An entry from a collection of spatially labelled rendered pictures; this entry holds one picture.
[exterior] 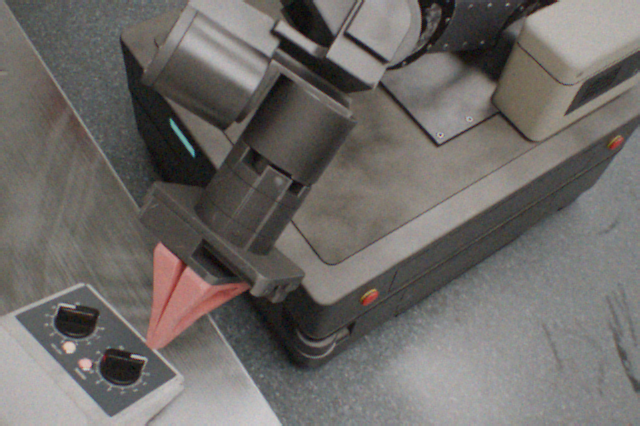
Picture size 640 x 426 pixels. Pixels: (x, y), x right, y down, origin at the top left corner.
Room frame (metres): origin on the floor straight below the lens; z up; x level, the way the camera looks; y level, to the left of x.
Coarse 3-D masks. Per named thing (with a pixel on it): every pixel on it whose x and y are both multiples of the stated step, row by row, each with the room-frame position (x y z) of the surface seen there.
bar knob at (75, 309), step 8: (64, 304) 0.21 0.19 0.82; (72, 304) 0.21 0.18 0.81; (56, 312) 0.20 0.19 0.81; (64, 312) 0.20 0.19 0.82; (72, 312) 0.20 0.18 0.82; (80, 312) 0.21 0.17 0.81; (88, 312) 0.21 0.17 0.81; (96, 312) 0.21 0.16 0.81; (56, 320) 0.20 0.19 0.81; (64, 320) 0.20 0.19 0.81; (72, 320) 0.20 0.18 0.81; (80, 320) 0.20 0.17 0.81; (88, 320) 0.20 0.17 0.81; (96, 320) 0.21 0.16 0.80; (64, 328) 0.19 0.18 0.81; (72, 328) 0.19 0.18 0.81; (80, 328) 0.20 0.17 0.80; (88, 328) 0.20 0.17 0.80; (72, 336) 0.19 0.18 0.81; (80, 336) 0.19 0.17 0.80
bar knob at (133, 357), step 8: (104, 352) 0.18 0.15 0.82; (112, 352) 0.18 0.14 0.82; (120, 352) 0.18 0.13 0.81; (128, 352) 0.18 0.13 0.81; (104, 360) 0.17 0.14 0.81; (112, 360) 0.17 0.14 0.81; (120, 360) 0.17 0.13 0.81; (128, 360) 0.17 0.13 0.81; (136, 360) 0.18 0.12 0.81; (144, 360) 0.18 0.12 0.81; (104, 368) 0.17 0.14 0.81; (112, 368) 0.17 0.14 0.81; (120, 368) 0.17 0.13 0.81; (128, 368) 0.17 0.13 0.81; (136, 368) 0.17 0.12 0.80; (104, 376) 0.16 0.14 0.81; (112, 376) 0.16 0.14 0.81; (120, 376) 0.16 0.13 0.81; (128, 376) 0.17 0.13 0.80; (136, 376) 0.17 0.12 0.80; (120, 384) 0.16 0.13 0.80; (128, 384) 0.16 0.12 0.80
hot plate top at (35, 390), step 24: (0, 336) 0.17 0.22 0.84; (0, 360) 0.15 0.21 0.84; (24, 360) 0.15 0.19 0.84; (0, 384) 0.13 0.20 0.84; (24, 384) 0.14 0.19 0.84; (48, 384) 0.14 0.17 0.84; (0, 408) 0.12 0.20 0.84; (24, 408) 0.12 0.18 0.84; (48, 408) 0.12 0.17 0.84; (72, 408) 0.12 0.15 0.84
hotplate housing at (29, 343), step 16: (32, 304) 0.21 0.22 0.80; (0, 320) 0.19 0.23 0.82; (16, 320) 0.19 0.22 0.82; (16, 336) 0.18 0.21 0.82; (32, 336) 0.18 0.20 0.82; (32, 352) 0.17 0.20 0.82; (48, 368) 0.16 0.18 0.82; (64, 384) 0.15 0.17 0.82; (176, 384) 0.17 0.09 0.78; (80, 400) 0.14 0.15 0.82; (144, 400) 0.15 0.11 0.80; (160, 400) 0.16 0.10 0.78; (96, 416) 0.13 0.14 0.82; (128, 416) 0.13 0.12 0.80; (144, 416) 0.14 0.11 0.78
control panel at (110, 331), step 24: (24, 312) 0.20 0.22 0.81; (48, 312) 0.20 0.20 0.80; (48, 336) 0.18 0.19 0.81; (96, 336) 0.19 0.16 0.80; (120, 336) 0.20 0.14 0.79; (72, 360) 0.17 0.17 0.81; (96, 360) 0.17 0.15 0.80; (96, 384) 0.15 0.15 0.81; (144, 384) 0.16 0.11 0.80; (120, 408) 0.14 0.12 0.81
